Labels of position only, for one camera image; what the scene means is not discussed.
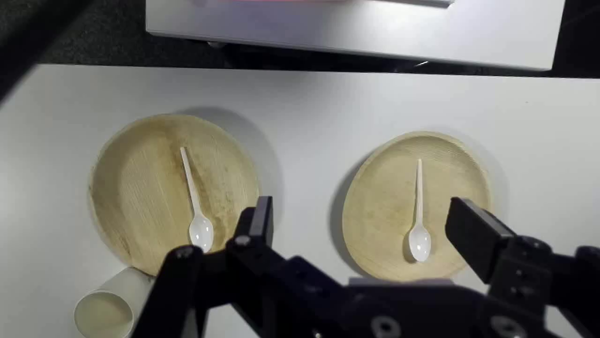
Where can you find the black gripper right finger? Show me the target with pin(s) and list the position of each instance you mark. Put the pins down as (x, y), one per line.
(494, 245)

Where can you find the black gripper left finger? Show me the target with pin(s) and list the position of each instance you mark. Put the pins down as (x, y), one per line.
(207, 282)

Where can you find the white paper cup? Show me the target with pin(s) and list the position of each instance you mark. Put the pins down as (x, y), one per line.
(104, 312)

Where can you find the white plastic spoon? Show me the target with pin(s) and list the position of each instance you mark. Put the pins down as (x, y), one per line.
(202, 230)
(419, 239)

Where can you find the large round palm leaf plate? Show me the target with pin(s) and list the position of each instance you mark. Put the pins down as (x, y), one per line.
(144, 194)

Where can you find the small round palm leaf plate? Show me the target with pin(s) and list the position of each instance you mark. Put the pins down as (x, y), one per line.
(382, 213)

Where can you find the white flat box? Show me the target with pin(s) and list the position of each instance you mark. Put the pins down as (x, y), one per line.
(350, 29)

